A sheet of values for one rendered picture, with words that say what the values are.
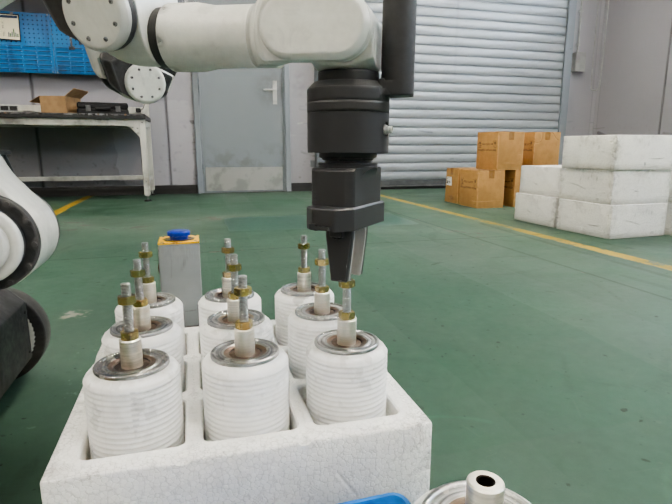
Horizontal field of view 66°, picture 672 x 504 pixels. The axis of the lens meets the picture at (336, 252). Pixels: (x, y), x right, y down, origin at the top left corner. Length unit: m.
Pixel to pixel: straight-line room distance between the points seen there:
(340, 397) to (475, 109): 6.03
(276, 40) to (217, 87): 5.15
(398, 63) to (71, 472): 0.50
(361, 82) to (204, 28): 0.18
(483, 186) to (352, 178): 3.75
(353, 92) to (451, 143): 5.83
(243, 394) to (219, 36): 0.37
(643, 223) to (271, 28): 2.85
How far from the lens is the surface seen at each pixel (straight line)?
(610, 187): 3.06
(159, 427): 0.58
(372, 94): 0.54
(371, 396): 0.60
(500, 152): 4.31
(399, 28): 0.55
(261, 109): 5.71
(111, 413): 0.57
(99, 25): 0.63
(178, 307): 0.80
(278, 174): 5.73
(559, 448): 0.96
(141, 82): 1.11
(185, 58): 0.62
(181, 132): 5.66
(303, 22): 0.54
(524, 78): 6.89
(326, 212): 0.52
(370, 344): 0.60
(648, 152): 3.18
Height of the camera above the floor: 0.48
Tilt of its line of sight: 12 degrees down
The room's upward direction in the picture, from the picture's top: straight up
